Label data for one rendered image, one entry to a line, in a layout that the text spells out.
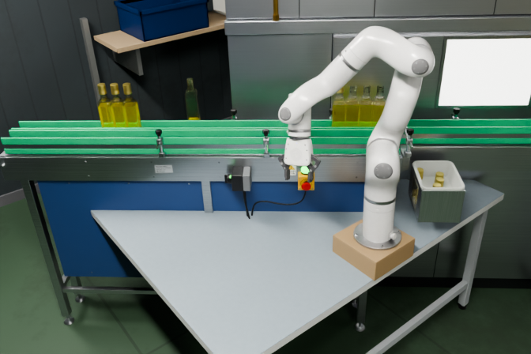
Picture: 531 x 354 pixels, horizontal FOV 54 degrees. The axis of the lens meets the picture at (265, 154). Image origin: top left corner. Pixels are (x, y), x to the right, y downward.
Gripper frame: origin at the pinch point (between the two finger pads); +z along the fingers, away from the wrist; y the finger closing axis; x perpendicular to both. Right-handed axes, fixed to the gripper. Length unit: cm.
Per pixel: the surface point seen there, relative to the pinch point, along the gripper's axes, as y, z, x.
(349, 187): 4.8, 10.8, 45.2
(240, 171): -34.7, 2.5, 16.3
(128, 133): -85, -12, 3
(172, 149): -64, -6, 7
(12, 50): -241, -56, 63
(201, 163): -52, 0, 12
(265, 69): -35, -41, 38
